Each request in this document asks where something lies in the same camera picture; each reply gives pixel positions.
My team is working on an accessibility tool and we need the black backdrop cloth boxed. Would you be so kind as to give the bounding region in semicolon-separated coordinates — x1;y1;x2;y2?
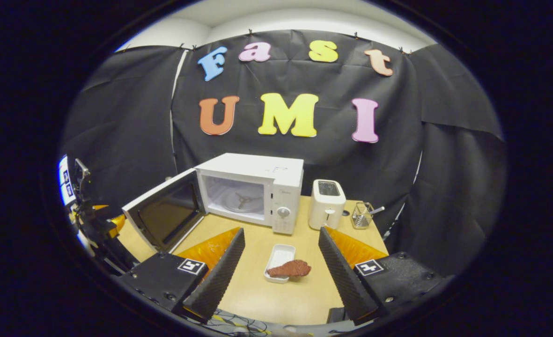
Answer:
61;29;506;277

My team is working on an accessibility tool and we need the white rectangular tray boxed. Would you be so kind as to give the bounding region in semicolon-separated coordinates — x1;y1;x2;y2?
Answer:
264;243;296;284

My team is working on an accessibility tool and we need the white microwave oven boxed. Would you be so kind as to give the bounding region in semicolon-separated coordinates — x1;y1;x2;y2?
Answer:
122;153;305;253

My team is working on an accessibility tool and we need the glass turntable plate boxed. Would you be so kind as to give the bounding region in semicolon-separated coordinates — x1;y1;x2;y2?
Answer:
221;189;264;214

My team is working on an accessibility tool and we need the white toaster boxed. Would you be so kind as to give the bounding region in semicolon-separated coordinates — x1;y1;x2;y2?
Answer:
308;179;347;231

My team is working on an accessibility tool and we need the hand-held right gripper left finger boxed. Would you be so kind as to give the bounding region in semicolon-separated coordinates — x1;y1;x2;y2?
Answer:
117;227;246;323

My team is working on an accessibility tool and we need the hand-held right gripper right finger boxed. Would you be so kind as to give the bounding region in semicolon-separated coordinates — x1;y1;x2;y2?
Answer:
318;227;455;326

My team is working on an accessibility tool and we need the reddish brown meat piece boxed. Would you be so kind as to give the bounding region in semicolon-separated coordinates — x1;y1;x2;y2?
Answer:
266;260;312;278

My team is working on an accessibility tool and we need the wire mesh basket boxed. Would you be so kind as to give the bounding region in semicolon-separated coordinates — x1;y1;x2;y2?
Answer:
351;202;375;230

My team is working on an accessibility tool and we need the tangle of black cables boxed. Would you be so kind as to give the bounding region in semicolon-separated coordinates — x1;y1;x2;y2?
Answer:
208;308;277;336

